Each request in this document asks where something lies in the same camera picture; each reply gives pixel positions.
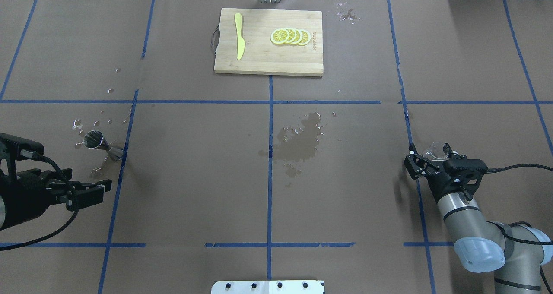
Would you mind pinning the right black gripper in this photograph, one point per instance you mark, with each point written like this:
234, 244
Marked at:
439, 183

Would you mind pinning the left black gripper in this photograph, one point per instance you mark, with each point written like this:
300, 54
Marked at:
22, 197

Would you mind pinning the clear glass cup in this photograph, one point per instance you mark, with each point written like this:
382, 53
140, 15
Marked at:
437, 151

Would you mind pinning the steel jigger measuring cup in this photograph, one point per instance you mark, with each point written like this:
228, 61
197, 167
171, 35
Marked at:
95, 140

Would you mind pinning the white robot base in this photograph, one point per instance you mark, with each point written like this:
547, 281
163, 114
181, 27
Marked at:
269, 287

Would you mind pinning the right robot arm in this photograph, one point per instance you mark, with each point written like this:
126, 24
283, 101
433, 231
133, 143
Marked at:
515, 253

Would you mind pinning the lemon slice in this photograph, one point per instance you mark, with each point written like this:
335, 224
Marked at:
290, 36

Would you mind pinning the wooden cutting board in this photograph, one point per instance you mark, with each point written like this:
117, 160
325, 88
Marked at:
263, 57

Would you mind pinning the yellow plastic knife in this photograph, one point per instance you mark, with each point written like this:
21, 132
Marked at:
238, 18

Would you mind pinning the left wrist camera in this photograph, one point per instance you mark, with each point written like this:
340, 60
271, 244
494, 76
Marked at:
18, 148

